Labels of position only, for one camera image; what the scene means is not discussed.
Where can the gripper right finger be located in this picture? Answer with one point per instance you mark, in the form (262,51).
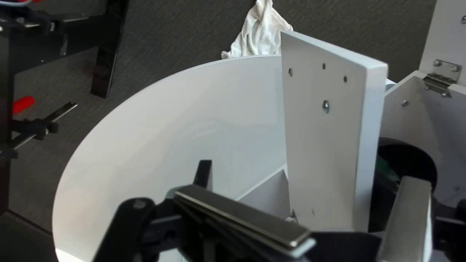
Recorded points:
(408,223)

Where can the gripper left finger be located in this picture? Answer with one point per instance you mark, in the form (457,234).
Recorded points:
(242,218)

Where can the small white cabinet door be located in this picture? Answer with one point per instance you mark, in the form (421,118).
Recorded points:
(325,160)

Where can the white toy kitchen cabinet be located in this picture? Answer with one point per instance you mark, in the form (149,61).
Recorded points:
(437,125)

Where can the round white table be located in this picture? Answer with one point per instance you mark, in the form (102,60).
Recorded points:
(169,135)

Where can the white cloth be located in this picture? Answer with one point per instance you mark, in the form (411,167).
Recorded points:
(259,33)

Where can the black stand leg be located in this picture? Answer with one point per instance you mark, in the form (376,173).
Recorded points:
(109,48)

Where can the black rod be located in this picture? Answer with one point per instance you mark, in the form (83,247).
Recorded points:
(44,124)

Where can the red clamp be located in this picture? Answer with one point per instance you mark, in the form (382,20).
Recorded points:
(23,103)

